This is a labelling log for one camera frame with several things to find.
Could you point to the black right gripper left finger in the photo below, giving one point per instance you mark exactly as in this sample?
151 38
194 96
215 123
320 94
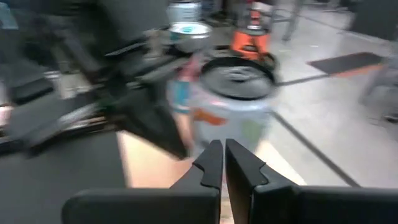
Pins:
140 205

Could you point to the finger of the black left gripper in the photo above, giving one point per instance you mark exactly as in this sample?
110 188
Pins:
152 124

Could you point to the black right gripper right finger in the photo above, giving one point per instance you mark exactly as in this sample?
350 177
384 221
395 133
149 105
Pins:
311 205

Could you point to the silver Celsius Tropical Vibe can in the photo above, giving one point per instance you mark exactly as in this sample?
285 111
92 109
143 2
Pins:
236 99

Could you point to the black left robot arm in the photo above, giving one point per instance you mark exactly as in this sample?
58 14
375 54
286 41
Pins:
77 46

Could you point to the orange shop vacuum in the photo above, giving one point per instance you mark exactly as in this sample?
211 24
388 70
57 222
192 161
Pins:
250 45

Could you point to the black orange-striped floor mat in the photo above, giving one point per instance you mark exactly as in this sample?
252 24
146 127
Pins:
345 63

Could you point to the wooden shelf black frame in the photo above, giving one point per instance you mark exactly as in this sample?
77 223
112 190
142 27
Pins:
149 168

